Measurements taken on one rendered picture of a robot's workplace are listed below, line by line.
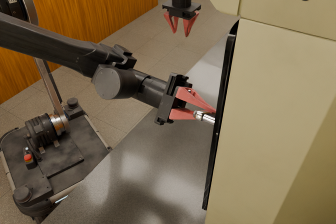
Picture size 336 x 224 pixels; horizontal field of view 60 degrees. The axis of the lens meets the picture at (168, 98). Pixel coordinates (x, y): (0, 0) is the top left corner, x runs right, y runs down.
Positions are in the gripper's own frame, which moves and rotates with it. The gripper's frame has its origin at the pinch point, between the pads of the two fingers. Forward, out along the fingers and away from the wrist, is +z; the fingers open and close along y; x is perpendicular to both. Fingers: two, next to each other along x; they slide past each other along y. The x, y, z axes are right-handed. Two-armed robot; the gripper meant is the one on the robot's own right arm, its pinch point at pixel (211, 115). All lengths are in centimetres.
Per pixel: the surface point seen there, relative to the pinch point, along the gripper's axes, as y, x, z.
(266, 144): 1.2, -12.7, 11.6
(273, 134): 2.9, -14.0, 12.0
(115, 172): -23.1, 7.0, -19.4
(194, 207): -21.8, 8.7, 1.4
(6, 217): -105, 55, -103
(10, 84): -54, 104, -190
